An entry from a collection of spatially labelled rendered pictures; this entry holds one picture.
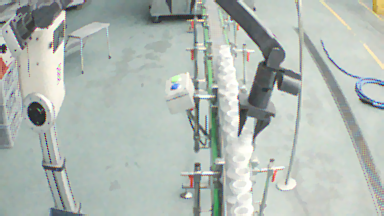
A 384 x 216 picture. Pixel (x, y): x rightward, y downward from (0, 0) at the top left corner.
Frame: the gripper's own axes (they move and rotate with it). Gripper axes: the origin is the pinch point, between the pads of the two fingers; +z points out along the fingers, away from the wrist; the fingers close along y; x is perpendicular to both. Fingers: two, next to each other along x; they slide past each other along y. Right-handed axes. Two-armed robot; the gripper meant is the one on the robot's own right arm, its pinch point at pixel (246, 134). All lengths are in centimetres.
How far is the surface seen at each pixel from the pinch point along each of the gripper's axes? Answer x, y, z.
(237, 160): -4.5, -0.8, 5.3
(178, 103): 41.8, -13.8, 16.9
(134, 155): 177, -18, 130
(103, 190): 129, -37, 135
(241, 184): -16.2, -0.4, 4.9
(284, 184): 133, 77, 101
